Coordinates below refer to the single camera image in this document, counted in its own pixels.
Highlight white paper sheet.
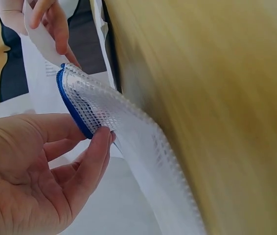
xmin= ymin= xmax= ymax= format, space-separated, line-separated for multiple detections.
xmin=21 ymin=0 xmax=116 ymax=117

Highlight person's right hand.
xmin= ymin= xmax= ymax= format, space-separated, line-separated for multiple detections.
xmin=0 ymin=0 xmax=82 ymax=70

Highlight person's body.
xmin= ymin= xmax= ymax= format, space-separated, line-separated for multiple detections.
xmin=0 ymin=0 xmax=116 ymax=103

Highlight person's left hand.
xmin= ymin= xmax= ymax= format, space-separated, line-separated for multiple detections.
xmin=0 ymin=113 xmax=117 ymax=235

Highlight clear mesh pouch blue zipper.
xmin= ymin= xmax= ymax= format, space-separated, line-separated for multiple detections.
xmin=56 ymin=62 xmax=208 ymax=235

